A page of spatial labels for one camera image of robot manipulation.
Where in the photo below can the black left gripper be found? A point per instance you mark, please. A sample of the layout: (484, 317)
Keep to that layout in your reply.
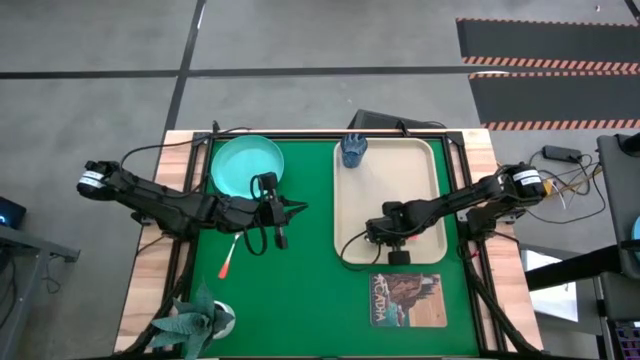
(240, 215)

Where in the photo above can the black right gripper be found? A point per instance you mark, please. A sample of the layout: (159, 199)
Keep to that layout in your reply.
(392, 227)

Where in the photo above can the teal round plate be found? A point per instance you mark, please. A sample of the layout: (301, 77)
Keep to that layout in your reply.
(235, 162)

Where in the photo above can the blue faceted cup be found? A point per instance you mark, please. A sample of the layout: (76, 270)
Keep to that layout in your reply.
(353, 152)

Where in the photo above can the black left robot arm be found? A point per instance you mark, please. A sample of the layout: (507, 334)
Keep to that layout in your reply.
(150, 200)

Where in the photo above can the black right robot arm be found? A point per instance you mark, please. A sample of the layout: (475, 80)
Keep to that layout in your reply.
(450, 202)

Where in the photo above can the beige plastic tray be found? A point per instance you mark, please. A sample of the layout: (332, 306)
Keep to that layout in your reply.
(400, 175)

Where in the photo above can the Acadia picture card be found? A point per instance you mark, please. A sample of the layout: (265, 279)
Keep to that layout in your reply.
(407, 300)

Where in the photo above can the green table mat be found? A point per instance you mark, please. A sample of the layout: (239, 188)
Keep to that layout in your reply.
(300, 310)

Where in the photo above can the black box behind table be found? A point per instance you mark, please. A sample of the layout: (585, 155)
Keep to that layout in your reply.
(375, 120)

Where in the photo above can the white plant pot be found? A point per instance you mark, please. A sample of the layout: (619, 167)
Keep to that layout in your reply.
(227, 326)

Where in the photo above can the green leafy plant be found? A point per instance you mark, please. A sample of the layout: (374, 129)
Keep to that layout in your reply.
(187, 322)

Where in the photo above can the white sheet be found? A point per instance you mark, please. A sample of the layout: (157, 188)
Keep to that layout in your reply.
(552, 300)

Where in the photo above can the black metal bar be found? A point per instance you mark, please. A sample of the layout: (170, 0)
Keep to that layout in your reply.
(570, 270)

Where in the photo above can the black power adapter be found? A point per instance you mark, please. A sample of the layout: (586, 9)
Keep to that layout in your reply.
(562, 153)

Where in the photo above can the black hazard-striped floor mat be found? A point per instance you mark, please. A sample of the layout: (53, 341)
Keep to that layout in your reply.
(550, 97)
(540, 40)

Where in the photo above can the backlit keyboard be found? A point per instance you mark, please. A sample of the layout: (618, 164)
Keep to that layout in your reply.
(627, 342)

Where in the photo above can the grey metal desk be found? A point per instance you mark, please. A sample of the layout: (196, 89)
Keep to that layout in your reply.
(20, 250)

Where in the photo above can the black device with blue light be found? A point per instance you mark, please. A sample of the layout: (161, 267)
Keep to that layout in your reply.
(11, 214)

